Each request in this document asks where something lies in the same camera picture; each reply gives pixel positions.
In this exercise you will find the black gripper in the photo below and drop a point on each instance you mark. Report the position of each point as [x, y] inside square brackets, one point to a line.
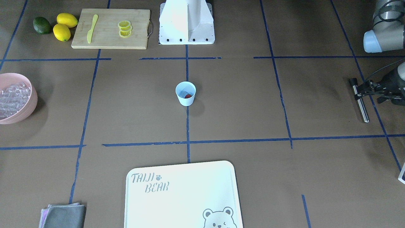
[393, 83]

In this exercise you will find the steel muddler black tip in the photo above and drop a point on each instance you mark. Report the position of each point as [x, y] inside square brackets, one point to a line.
[359, 100]

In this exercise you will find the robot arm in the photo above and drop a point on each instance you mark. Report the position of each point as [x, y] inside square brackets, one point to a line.
[387, 35]

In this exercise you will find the light blue cup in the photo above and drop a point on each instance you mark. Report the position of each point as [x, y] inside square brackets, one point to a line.
[185, 92]

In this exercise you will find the cream bear tray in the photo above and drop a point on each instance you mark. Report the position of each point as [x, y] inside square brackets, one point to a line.
[193, 195]

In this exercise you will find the wooden cutting board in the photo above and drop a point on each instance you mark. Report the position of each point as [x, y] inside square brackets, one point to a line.
[105, 35]

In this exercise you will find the yellow knife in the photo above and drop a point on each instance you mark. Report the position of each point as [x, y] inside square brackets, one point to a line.
[92, 27]

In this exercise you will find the folded grey cloth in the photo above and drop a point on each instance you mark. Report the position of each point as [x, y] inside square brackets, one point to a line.
[63, 216]

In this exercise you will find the green avocado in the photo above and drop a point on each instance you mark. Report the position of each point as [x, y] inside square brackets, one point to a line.
[41, 25]

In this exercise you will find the pink bowl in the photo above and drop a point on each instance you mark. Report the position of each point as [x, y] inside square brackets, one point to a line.
[18, 98]

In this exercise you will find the white wire cup rack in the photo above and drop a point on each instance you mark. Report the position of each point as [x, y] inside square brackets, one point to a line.
[401, 174]

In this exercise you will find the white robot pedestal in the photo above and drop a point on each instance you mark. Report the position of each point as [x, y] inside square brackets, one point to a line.
[186, 22]

